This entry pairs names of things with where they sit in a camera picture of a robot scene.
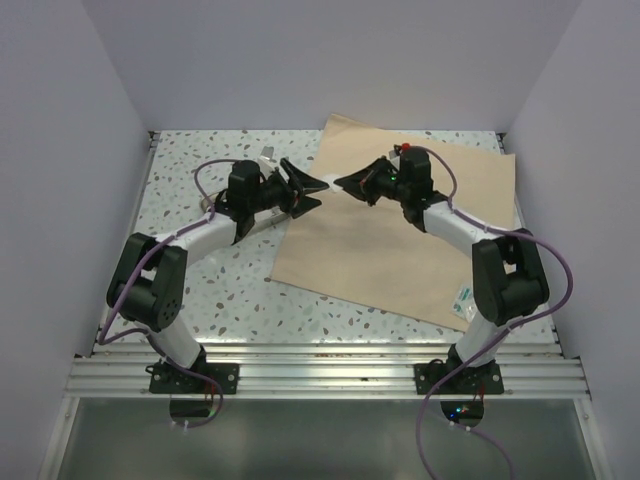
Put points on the beige cloth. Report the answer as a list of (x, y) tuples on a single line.
[(367, 275)]

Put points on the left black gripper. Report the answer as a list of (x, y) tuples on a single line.
[(294, 204)]

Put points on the clear plastic packet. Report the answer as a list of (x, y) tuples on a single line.
[(469, 312)]

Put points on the green white packet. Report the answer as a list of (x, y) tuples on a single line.
[(463, 297)]

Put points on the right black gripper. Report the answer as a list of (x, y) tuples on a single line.
[(360, 184)]

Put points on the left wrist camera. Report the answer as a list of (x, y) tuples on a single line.
[(267, 161)]

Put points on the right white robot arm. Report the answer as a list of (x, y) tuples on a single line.
[(508, 279)]

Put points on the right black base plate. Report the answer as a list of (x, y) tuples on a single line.
[(486, 379)]

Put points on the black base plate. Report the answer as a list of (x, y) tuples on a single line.
[(486, 379), (205, 378)]

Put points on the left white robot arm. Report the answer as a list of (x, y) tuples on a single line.
[(147, 286)]

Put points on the stainless steel tray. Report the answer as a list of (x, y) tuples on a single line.
[(247, 222)]

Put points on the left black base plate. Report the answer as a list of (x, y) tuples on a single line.
[(205, 378)]

